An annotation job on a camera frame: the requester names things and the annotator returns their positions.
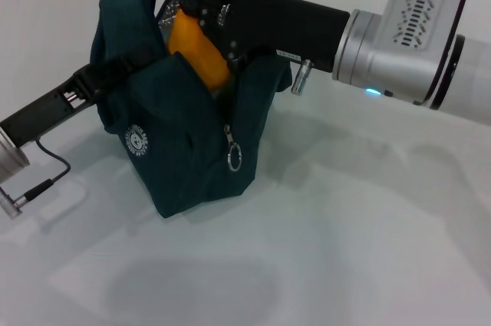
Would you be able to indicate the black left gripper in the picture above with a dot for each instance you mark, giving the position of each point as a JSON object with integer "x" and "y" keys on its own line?
{"x": 46, "y": 107}

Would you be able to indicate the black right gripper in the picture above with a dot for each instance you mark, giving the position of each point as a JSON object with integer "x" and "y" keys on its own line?
{"x": 291, "y": 23}

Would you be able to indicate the yellow orange pear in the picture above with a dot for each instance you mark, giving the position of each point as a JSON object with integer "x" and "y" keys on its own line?
{"x": 195, "y": 50}

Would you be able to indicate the dark teal insulated lunch bag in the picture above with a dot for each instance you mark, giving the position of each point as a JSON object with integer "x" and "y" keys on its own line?
{"x": 180, "y": 130}

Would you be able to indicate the white black-banded right robot arm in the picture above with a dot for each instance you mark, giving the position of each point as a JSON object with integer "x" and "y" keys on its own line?
{"x": 403, "y": 61}

